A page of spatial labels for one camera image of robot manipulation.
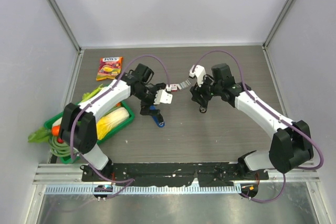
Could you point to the candy snack bag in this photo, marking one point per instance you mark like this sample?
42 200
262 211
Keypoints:
109 68

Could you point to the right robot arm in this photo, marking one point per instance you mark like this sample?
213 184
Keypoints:
289 145

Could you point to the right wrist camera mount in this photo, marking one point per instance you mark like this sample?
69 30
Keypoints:
197 72

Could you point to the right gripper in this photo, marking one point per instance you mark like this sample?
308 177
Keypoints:
197 92

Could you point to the orange carrot toy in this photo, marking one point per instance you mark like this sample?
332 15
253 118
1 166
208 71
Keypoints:
55 130

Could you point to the black stapler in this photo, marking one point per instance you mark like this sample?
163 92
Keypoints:
203 109

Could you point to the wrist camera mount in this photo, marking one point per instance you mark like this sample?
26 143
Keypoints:
197 72
163 97

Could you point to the napa cabbage toy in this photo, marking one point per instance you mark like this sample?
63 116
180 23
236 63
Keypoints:
110 121

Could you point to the blue stapler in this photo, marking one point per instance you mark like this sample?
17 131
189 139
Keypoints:
157 116

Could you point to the silver staple strips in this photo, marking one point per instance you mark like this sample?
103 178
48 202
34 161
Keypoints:
183 85

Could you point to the green plastic tray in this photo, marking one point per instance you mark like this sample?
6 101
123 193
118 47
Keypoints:
67 160

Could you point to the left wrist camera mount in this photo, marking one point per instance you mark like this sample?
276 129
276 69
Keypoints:
163 97

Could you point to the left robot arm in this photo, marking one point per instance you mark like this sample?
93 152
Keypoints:
78 125

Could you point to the green leafy vegetable toy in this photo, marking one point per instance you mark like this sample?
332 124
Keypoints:
42 135

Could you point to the red white staple box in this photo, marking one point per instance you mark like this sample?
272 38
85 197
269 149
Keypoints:
171 87

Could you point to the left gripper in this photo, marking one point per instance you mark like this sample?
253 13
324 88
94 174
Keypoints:
145 109

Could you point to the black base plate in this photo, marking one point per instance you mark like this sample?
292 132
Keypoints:
208 174

